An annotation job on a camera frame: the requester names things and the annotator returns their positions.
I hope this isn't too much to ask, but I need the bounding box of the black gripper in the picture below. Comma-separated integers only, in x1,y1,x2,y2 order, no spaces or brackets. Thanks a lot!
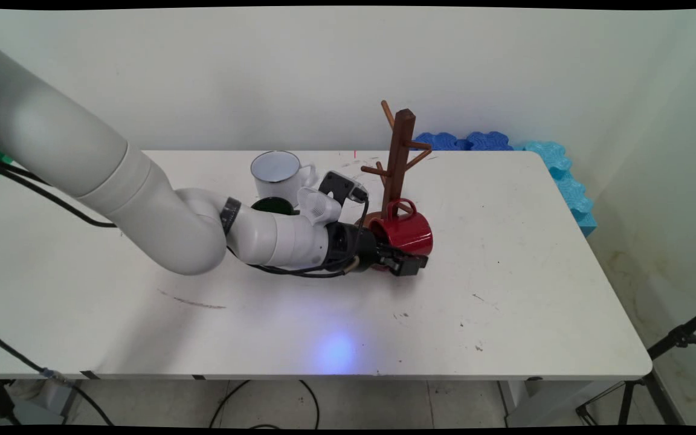
326,222,429,277

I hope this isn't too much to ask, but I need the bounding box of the red enamel mug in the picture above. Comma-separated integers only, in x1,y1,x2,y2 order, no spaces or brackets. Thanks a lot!
365,198,434,272

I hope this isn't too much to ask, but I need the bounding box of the brown wooden mug tree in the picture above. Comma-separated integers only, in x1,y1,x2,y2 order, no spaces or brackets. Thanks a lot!
357,100,433,231

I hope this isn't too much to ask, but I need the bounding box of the dark blue foam mat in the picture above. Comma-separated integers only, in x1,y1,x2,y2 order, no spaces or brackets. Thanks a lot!
466,131,514,152
413,132,467,152

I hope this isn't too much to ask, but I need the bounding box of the dark green mug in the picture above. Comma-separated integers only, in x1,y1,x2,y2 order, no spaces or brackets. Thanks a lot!
251,197,300,216

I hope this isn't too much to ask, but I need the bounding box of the white enamel mug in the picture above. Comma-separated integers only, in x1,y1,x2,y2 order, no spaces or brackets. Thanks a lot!
250,150,320,209

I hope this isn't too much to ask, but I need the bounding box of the light blue foam mat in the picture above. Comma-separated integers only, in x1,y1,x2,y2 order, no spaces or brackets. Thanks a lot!
514,141,598,237

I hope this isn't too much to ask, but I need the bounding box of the white table leg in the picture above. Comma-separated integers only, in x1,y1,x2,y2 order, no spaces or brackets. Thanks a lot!
33,370,84,425
498,379,602,427

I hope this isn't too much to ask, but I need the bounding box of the black tripod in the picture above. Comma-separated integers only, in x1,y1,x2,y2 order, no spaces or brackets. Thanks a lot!
576,302,696,427

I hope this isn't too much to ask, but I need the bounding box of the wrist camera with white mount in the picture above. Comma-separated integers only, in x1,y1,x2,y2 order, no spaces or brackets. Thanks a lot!
297,170,369,228

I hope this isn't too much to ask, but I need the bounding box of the black floor cable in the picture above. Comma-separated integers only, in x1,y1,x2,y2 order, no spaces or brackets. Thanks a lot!
209,379,320,430

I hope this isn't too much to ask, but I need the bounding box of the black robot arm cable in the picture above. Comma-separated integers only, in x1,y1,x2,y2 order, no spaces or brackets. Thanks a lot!
0,154,370,279

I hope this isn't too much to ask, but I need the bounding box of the black cable with connector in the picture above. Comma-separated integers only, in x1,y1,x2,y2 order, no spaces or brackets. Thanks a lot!
0,325,114,427

